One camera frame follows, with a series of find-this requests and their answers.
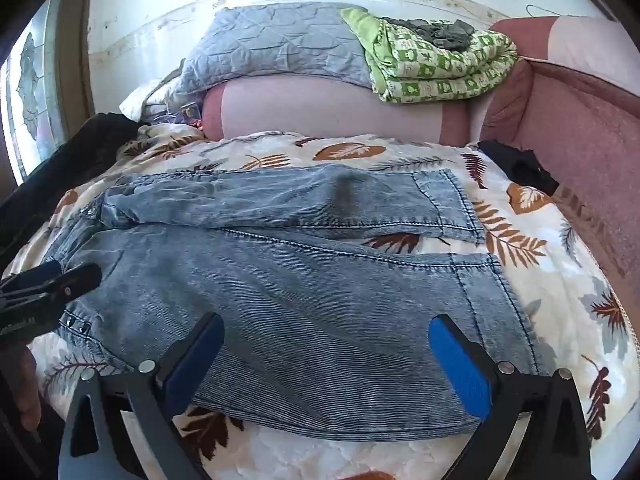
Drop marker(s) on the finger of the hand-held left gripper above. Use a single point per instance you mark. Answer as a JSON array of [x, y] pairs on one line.
[[80, 280], [45, 272]]

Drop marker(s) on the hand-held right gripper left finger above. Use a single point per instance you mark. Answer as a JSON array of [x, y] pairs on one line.
[[195, 360]]

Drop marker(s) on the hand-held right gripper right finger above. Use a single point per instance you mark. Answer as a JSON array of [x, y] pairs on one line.
[[457, 365]]

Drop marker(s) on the light blue denim pants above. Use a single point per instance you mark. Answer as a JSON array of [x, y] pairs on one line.
[[300, 285]]

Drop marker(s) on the person's left hand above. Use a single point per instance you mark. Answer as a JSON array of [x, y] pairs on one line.
[[22, 385]]

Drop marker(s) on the large black garment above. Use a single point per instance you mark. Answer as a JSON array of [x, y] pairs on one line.
[[75, 160]]

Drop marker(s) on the leaf printed white blanket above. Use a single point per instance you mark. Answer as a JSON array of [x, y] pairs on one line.
[[525, 240]]

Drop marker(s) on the stained glass window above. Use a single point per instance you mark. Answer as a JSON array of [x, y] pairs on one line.
[[35, 85]]

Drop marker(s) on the white cloth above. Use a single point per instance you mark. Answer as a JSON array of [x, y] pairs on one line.
[[145, 100]]

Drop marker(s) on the colourful printed cloth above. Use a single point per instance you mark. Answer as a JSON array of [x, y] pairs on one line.
[[187, 110]]

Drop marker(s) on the small black cloth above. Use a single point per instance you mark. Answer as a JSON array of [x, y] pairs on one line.
[[525, 165]]

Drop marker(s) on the pink sofa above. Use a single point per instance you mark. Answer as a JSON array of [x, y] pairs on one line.
[[575, 110]]

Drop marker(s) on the green patterned blanket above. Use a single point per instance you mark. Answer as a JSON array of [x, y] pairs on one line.
[[440, 75]]

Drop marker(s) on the grey quilted blanket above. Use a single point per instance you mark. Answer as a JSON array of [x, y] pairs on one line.
[[270, 45]]

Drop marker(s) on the dark grey cloth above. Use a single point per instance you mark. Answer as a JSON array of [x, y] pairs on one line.
[[440, 32]]

